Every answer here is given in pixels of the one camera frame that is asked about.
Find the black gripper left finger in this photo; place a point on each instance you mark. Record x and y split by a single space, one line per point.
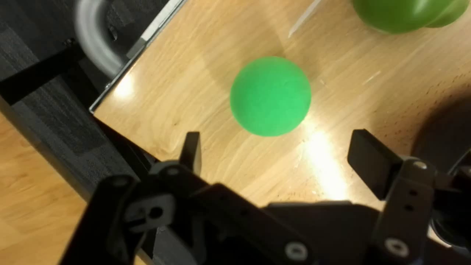
112 196

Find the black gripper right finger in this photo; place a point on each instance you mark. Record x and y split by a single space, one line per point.
407 196

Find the bright green ball toy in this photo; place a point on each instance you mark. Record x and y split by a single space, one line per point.
271 96

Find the dark green apple toy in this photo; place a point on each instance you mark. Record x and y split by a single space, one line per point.
398 15

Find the black bowl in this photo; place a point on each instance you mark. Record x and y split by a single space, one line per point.
464 147

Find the wooden workbench table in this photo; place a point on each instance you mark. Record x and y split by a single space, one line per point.
30 206

